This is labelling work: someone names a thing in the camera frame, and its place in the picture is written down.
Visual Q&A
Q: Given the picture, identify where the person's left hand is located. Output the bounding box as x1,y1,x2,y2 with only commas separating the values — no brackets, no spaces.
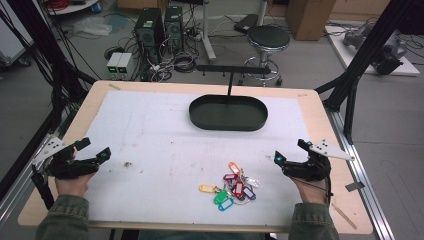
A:
54,149,98,198

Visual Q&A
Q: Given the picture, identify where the brown tape strip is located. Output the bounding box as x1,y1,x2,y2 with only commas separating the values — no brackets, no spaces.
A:
330,202,358,231

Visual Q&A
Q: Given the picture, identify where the aluminium rail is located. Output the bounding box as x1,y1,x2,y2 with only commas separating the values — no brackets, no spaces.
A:
324,107,397,240
0,109,78,228

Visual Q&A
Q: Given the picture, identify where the white bench power supply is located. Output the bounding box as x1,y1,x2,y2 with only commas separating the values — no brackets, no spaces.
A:
116,52,134,81
106,52,123,81

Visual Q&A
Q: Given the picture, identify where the black cable coil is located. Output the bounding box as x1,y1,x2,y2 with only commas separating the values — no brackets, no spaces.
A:
172,54,198,74

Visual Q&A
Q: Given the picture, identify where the black oval tray hook stand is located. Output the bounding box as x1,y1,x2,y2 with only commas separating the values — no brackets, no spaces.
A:
188,64,272,132

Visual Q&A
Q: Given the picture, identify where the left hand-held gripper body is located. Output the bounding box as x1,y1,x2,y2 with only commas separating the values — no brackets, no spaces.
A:
31,134,102,181

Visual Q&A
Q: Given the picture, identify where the pile of coloured key tags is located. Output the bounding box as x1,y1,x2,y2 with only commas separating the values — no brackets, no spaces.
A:
198,161,260,212

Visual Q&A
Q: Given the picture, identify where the white desk leg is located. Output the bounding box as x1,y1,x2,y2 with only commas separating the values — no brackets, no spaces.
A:
199,0,218,64

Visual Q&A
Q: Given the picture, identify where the black round stool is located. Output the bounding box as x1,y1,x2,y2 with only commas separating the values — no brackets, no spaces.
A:
239,25,292,87

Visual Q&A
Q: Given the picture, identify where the red cable coil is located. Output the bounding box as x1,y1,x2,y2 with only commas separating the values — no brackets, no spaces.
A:
45,0,70,11

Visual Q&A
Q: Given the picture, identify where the person's right hand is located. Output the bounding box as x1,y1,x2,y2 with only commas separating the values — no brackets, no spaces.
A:
289,175,330,205

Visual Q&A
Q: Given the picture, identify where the bundle of black cables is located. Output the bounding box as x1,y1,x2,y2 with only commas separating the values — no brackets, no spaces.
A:
33,0,101,111

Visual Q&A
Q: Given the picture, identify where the white table mat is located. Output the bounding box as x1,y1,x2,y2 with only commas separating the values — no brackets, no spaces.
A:
81,90,312,228

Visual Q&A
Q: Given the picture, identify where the flat black case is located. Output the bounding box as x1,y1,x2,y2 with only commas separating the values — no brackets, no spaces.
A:
233,13,260,35

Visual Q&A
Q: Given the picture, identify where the black gripper strap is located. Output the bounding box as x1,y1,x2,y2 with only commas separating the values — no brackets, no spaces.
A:
30,164,55,211

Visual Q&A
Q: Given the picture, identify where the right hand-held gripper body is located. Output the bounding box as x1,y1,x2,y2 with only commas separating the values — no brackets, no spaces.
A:
282,139,355,183

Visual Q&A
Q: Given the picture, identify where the grey tape piece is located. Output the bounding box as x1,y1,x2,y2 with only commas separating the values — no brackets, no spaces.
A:
344,181,366,193

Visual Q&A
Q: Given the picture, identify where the white floor board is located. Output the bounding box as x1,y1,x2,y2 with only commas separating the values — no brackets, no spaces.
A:
324,25,421,77

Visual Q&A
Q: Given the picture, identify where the large black computer tower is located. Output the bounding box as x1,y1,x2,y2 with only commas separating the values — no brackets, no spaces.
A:
134,7,166,65

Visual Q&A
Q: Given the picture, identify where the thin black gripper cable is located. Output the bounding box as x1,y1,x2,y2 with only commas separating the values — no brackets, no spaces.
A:
290,175,335,206

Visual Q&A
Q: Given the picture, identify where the small black computer tower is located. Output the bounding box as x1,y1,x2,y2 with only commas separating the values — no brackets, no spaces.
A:
163,5,185,53

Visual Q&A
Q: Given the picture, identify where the grey robot equipment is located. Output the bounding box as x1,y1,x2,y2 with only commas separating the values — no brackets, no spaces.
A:
342,23,409,76

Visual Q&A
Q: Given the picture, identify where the clear plastic bag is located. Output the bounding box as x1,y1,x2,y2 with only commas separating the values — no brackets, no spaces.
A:
72,15,114,37

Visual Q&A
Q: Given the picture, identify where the round white table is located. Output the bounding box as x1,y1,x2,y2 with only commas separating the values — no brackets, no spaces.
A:
45,0,101,16

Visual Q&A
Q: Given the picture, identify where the black metal frame strut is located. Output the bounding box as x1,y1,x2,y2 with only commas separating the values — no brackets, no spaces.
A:
0,0,98,134
314,0,420,145

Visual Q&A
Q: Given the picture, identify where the brown cardboard box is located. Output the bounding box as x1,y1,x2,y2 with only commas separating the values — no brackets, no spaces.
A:
285,0,337,42

